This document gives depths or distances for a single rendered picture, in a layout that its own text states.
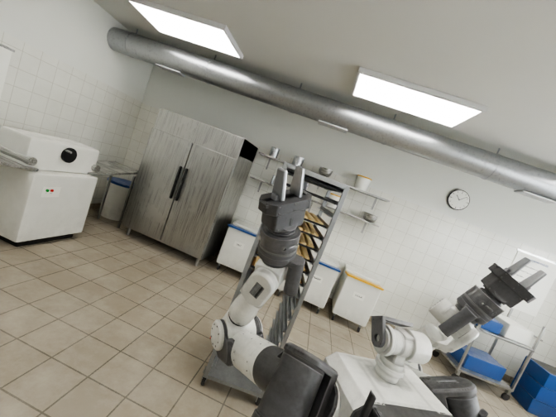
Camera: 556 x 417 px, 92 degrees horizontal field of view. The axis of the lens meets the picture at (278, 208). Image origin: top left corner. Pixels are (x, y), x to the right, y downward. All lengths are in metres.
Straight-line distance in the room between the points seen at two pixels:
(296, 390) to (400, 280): 4.49
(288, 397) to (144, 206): 4.16
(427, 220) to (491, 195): 0.99
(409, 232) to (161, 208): 3.91
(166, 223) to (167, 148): 1.12
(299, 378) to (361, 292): 3.70
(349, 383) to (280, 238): 0.32
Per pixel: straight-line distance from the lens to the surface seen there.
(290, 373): 0.59
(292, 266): 0.60
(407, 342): 0.70
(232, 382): 2.43
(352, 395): 0.64
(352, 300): 4.28
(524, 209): 5.54
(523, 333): 5.10
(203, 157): 4.11
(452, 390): 0.85
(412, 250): 4.93
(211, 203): 4.03
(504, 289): 0.97
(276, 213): 0.51
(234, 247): 4.25
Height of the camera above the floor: 1.70
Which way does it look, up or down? 6 degrees down
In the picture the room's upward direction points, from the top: 21 degrees clockwise
